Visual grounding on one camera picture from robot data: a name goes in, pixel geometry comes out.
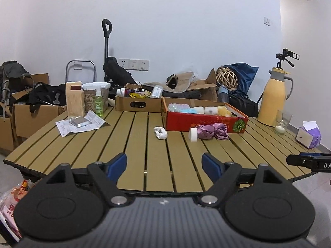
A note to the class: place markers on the green spray bottle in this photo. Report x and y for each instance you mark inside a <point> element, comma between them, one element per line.
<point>98,102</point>

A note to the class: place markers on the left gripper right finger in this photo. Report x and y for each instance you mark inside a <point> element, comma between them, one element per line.
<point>221,174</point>

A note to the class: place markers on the folded metal step stool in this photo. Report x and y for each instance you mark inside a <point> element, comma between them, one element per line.
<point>80,70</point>

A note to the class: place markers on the woven rattan ball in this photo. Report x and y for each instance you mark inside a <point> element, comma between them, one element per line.
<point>226,77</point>

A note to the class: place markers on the purple satin scrunchie bonnet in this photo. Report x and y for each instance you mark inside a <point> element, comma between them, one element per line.
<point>216,130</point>

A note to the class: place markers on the clear container with lid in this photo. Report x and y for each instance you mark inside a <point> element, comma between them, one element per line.
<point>89,90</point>

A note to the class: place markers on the red orange cardboard tray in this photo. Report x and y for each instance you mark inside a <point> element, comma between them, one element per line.
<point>182,122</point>

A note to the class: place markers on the camera on black tripod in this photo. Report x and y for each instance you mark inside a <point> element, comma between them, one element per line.
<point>283,56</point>

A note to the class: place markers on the white plastic bottle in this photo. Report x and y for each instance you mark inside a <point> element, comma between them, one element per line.
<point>157,92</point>

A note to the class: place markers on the black grey backpack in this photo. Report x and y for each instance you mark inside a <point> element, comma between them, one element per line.
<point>14,78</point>

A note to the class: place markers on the small brown cardboard tray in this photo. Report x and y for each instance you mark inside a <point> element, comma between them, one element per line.
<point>133,97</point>

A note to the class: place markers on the silver foil packet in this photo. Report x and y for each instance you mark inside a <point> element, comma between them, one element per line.
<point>79,122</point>

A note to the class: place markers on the snack bags on floor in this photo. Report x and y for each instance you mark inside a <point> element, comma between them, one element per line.
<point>8,203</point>

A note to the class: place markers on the lilac fuzzy headband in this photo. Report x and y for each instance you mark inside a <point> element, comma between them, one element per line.
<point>174,107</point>

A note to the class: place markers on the white tape roll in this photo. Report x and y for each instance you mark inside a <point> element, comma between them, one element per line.
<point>193,134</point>

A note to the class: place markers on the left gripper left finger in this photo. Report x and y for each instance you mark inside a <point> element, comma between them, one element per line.
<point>108,173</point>

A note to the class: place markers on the large open cardboard box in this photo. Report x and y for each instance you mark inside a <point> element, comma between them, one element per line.
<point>200,89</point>

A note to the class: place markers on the purple tissue box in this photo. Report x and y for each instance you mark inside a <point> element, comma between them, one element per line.
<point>309,134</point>

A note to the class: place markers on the wall power sockets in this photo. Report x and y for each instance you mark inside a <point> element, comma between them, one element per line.
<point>134,64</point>

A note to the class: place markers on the light blue plush toy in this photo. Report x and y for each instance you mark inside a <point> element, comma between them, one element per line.
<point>188,111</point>

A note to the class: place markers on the wooden block box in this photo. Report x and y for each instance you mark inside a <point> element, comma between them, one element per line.
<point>75,99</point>

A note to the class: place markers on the black laptop bag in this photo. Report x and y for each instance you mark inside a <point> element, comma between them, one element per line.
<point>241,102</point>

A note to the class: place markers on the blue water bottle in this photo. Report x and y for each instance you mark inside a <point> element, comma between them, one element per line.
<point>223,95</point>

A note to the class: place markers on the folding slatted camping table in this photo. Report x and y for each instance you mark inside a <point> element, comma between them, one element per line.
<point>153,165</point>

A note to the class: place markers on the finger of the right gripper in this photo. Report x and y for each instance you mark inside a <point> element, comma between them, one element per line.
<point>303,159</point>

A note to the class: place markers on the cardboard boxes on floor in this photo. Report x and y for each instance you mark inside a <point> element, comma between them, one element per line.
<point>29,110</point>

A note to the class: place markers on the yellow thermos jug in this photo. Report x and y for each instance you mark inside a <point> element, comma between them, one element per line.
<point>274,96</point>

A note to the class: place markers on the yellow white plush toy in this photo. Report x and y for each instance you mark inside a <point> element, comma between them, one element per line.
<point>217,110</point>

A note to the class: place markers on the black trolley cart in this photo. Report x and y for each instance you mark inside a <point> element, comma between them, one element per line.
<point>113,72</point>

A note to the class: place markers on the beige fabric bag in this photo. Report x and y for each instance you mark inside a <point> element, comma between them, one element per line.
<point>176,83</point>

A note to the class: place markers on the glass cup with candle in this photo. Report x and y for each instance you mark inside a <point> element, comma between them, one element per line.
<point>283,119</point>

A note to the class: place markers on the dark blue cushion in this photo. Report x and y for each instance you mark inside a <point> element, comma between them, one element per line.
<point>245,74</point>

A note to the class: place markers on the white paper sheets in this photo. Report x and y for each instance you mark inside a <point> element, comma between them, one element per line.
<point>65,128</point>

